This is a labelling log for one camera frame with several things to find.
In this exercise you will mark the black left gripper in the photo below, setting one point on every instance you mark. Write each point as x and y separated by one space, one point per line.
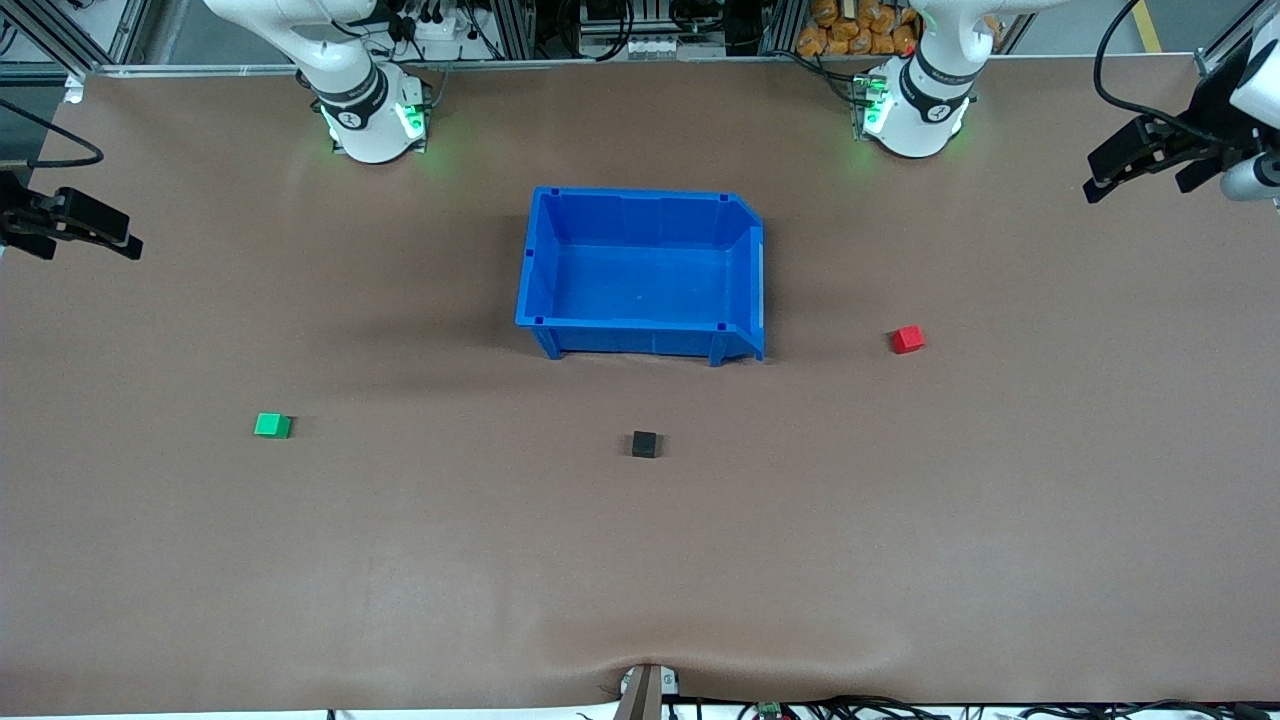
1211 108

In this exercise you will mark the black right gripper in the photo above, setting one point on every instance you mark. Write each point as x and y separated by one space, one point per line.
20 216

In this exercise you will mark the small green cube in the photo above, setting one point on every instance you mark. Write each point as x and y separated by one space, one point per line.
270 425

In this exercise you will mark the small red cube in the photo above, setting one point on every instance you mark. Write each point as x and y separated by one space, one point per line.
907 340

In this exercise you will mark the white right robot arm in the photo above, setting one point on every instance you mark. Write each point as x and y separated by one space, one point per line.
350 60

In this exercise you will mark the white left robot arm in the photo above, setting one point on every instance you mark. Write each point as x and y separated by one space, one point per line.
925 120

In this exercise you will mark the small black cube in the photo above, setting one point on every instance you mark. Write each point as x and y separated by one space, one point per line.
645 445

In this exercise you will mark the orange snack bags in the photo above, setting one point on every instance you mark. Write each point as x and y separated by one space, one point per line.
850 35

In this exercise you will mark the white power strip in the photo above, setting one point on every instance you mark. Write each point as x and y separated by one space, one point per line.
450 40

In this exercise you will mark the grey control box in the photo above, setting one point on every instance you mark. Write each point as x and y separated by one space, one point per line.
650 45

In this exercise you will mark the blue plastic storage bin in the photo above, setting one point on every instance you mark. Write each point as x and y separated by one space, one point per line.
640 280

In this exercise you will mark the brown table mat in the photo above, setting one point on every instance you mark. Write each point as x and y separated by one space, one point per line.
640 560

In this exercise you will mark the small green circuit board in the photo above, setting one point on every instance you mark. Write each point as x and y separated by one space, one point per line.
770 711

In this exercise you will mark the metal table clamp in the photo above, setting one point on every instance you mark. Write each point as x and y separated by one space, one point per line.
640 695

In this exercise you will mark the aluminium frame post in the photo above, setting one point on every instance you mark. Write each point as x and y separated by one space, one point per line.
517 30
780 28
70 35
1215 60

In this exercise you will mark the silver table edge rail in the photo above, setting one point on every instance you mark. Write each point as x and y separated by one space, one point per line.
600 63

